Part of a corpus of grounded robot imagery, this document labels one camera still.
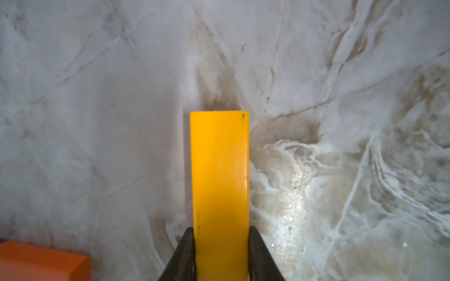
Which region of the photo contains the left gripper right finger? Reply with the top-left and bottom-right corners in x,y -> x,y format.
248,226 -> 285,281

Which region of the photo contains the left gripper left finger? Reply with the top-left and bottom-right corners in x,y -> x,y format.
158,227 -> 196,281

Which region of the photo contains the amber long block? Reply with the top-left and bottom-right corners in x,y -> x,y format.
190,111 -> 250,281

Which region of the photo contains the orange short block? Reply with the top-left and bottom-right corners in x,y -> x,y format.
1,241 -> 91,281

